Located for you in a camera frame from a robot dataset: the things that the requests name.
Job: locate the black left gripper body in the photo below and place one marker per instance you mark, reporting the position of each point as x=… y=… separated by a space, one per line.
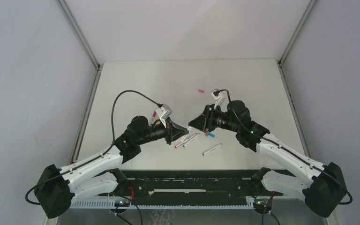
x=168 y=136

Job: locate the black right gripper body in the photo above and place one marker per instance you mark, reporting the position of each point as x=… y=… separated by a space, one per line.
x=214 y=117

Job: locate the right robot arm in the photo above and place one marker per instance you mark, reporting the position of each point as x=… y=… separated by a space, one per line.
x=321 y=187

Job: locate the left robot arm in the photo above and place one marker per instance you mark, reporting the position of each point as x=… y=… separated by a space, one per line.
x=58 y=188

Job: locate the red tipped white pen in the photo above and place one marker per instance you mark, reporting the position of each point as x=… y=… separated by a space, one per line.
x=186 y=140

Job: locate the grey tipped white pen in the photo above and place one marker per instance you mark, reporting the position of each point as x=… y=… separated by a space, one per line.
x=211 y=149

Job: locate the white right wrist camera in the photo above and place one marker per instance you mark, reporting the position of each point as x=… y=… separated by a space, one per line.
x=219 y=96

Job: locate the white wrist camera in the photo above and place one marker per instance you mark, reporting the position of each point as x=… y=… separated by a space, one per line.
x=163 y=113
x=219 y=96

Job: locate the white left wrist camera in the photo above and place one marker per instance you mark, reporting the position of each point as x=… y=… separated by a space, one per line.
x=163 y=113

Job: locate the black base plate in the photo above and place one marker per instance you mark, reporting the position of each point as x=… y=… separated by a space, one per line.
x=203 y=187

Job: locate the white cable duct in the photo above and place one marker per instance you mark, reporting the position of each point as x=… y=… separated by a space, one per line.
x=246 y=203

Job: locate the aluminium frame rail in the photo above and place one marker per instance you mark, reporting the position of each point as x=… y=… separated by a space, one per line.
x=84 y=44
x=302 y=66

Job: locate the right aluminium frame rail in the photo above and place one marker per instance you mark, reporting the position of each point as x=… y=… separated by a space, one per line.
x=302 y=66

